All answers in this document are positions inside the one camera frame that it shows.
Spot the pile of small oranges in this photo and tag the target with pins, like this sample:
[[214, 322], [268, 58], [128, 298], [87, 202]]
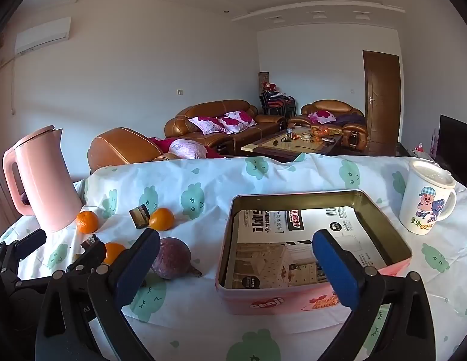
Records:
[[323, 131]]

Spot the white pink floral pillow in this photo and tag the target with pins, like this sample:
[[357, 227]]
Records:
[[239, 120], [207, 125]]

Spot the pink tin box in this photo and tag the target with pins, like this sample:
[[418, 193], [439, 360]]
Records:
[[278, 301]]

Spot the purple cloth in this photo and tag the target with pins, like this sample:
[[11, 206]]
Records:
[[350, 120]]

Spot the brown leather three-seat sofa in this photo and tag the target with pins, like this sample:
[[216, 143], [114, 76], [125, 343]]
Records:
[[214, 107]]

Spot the white green-print tablecloth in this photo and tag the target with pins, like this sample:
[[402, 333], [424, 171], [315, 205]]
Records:
[[203, 180]]

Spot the pale pink pillow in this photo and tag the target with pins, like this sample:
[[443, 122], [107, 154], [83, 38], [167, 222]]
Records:
[[188, 148]]

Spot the brown wooden door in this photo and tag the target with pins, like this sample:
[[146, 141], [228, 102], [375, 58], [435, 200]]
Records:
[[382, 97]]

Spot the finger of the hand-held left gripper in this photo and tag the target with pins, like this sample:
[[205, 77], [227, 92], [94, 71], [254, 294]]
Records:
[[92, 257], [26, 242]]

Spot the red plush toy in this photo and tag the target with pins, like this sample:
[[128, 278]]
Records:
[[271, 86]]

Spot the black television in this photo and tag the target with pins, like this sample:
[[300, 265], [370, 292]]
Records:
[[457, 146]]

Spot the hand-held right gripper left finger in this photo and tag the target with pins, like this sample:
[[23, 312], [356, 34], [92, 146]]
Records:
[[137, 270]]

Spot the brown leather armchair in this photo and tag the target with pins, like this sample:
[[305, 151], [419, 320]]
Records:
[[331, 106]]

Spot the large purple sweet potato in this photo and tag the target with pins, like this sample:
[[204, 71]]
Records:
[[173, 257]]

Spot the red blanket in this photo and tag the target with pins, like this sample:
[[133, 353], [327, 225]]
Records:
[[162, 143]]

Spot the pink electric kettle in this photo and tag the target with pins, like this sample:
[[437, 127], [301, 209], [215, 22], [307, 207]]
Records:
[[45, 180]]

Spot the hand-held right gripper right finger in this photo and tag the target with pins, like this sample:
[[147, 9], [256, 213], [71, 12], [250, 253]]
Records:
[[338, 270]]

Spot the tall brown vase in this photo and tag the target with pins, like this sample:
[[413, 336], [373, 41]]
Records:
[[263, 79]]

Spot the small pink floral pillow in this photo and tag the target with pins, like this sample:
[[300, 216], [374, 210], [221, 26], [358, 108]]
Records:
[[321, 116]]

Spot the stacked black chairs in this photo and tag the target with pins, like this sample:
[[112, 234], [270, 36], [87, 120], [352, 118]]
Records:
[[276, 105]]

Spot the white cartoon mug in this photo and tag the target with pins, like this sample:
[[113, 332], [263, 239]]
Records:
[[417, 199]]

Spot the dark wooden coffee table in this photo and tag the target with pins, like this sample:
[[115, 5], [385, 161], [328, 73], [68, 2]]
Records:
[[278, 144]]

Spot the orange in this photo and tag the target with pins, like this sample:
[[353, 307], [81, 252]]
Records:
[[114, 250], [87, 221], [162, 219]]

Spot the white air conditioner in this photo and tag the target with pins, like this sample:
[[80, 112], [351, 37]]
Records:
[[43, 35]]

